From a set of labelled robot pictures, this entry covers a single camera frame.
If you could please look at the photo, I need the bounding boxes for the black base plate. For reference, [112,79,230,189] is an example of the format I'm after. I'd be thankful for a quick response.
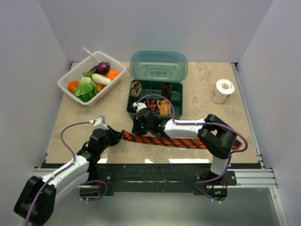
[79,163,237,201]

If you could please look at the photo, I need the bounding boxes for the orange carrot slice left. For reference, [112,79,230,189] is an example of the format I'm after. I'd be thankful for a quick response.
[68,81,79,93]

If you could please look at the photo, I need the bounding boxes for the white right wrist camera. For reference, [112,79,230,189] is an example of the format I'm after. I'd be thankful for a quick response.
[132,102,147,113]

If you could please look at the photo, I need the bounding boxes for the rolled brown paisley tie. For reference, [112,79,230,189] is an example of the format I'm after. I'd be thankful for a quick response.
[131,81,142,97]

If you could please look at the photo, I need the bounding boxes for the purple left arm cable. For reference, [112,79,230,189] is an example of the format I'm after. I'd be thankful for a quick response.
[23,120,109,226]

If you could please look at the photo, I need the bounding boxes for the white stick in basket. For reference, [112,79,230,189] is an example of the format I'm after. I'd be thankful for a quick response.
[82,46,101,63]

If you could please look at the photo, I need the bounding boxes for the yellow pepper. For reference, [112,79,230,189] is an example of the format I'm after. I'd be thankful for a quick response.
[96,83,105,93]

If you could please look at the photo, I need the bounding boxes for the white radish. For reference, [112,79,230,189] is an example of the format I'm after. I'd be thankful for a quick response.
[92,73,111,86]

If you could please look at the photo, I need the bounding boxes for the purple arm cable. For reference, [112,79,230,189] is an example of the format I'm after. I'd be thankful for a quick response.
[23,120,109,226]
[135,94,249,203]

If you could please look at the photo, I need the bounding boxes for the white plastic basket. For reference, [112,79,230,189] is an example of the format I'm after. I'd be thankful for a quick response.
[57,51,126,107]

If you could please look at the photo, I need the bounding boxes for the orange navy striped tie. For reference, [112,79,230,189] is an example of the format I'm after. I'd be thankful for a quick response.
[121,129,243,150]

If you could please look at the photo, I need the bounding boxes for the green lettuce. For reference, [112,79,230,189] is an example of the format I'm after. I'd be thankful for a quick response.
[74,72,97,102]

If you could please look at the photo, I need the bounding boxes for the green compartment organizer box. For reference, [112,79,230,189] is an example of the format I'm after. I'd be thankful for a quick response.
[127,80,183,119]

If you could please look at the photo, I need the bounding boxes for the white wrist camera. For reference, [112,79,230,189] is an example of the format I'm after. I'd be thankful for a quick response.
[132,102,147,113]
[89,115,108,130]

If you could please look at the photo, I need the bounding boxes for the translucent teal box lid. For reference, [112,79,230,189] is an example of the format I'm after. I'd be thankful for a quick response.
[129,51,188,82]

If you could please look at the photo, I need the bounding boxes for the dark eggplant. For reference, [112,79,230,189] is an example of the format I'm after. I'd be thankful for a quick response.
[89,66,98,73]

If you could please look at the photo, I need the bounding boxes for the rolled black orange tie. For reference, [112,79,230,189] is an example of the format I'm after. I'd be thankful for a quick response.
[161,83,172,99]

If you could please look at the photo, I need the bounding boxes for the rolled gold tie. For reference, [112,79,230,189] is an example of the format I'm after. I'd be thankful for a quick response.
[160,100,171,116]

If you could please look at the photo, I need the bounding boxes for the rolled red ringed tie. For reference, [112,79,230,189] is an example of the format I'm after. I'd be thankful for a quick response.
[150,99,161,115]

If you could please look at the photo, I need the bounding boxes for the aluminium frame rail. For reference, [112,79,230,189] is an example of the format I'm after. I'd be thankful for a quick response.
[42,62,286,225]

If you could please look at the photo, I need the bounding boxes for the purple onion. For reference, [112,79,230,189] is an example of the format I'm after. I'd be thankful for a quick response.
[97,62,110,75]

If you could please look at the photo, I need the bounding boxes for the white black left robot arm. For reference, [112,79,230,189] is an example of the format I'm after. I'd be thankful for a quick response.
[14,127,123,226]

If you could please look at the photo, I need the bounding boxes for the white paper roll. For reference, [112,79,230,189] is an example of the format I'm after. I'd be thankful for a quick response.
[210,79,235,104]

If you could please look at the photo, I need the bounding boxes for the orange fruit right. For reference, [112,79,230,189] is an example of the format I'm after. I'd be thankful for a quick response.
[107,70,119,81]

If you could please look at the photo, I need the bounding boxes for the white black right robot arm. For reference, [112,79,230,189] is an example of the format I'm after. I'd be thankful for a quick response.
[132,108,237,185]

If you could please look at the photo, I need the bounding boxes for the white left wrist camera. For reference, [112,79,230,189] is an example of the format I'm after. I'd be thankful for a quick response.
[89,115,108,130]

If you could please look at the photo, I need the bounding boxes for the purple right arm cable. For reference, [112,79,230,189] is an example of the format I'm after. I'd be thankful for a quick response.
[135,94,249,203]

